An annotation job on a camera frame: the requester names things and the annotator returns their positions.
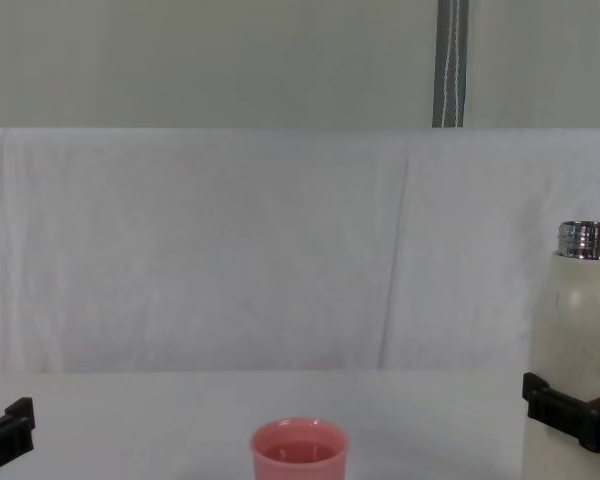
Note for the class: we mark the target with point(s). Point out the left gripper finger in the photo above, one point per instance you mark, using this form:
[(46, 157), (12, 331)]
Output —
[(19, 425)]

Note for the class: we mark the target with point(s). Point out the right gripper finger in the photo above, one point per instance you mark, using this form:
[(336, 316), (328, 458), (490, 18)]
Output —
[(565, 417)]

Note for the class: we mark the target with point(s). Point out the cream vacuum bottle steel neck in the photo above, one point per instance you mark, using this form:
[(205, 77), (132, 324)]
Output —
[(575, 330)]

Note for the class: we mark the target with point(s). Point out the white table cloth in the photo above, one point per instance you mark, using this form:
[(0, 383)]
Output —
[(155, 425)]

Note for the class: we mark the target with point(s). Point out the pink plastic cup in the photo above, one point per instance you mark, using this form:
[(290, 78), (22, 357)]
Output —
[(300, 457)]

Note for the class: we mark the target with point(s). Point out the white wrinkled curtain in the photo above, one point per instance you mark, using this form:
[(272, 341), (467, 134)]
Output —
[(230, 250)]

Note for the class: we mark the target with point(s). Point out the pale plain curtain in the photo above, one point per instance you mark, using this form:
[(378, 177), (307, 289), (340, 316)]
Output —
[(545, 60)]

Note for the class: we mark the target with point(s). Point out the grey striped post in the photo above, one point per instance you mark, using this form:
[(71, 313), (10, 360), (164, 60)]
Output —
[(450, 60)]

